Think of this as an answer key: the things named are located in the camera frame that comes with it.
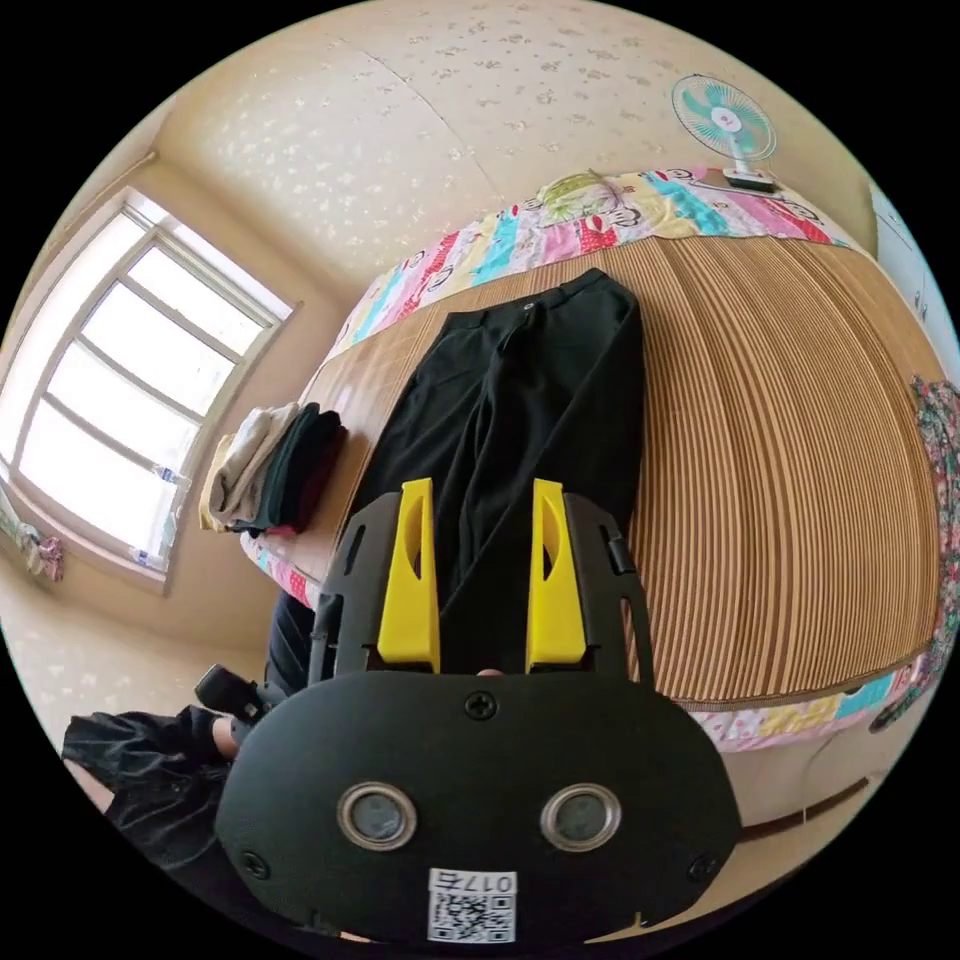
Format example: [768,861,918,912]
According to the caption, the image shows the teal table fan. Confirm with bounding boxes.
[671,72,778,193]

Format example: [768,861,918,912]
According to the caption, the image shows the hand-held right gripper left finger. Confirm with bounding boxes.
[377,477,442,673]

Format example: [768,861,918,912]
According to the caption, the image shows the black long pants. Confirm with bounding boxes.
[350,267,648,680]

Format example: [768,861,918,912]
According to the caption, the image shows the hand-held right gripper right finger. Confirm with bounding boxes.
[524,479,586,674]

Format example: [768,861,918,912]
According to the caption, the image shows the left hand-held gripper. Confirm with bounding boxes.
[194,663,288,751]

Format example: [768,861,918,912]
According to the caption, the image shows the person's body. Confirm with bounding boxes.
[74,590,320,931]

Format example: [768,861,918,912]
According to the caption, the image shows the floral patterned cloth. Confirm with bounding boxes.
[869,374,960,733]

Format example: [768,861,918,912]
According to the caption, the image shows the person's left forearm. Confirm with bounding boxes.
[62,708,226,804]

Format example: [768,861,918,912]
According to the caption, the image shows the bed with woven mat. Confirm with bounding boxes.
[239,166,948,755]

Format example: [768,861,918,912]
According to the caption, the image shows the white cupboard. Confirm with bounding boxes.
[869,179,943,343]

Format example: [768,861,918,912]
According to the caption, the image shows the window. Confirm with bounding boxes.
[0,187,303,595]

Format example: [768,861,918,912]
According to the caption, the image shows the pile of clothes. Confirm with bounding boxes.
[198,401,351,538]

